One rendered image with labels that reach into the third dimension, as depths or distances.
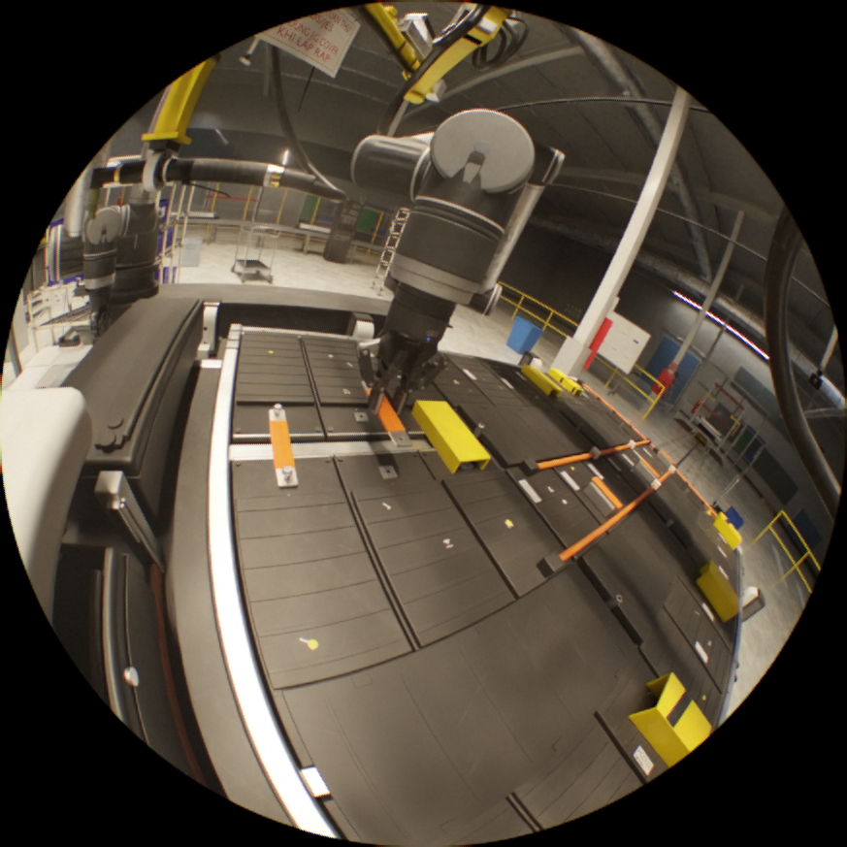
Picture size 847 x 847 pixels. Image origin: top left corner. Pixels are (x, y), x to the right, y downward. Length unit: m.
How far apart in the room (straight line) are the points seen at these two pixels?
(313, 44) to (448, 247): 0.82
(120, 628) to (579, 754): 0.41
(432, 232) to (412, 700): 0.43
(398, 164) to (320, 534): 0.52
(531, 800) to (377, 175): 0.80
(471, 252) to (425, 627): 0.37
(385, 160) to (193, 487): 0.53
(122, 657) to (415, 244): 0.41
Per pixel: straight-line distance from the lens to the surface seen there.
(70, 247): 1.30
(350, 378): 0.60
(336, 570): 0.32
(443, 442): 0.49
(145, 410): 0.33
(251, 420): 0.47
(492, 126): 0.35
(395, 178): 0.52
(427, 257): 0.31
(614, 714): 0.45
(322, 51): 1.03
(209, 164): 0.66
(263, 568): 0.31
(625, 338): 8.49
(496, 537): 0.42
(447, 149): 0.34
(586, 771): 0.42
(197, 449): 0.44
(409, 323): 0.34
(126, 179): 0.74
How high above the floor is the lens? 1.29
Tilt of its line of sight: 32 degrees down
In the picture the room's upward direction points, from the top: 24 degrees clockwise
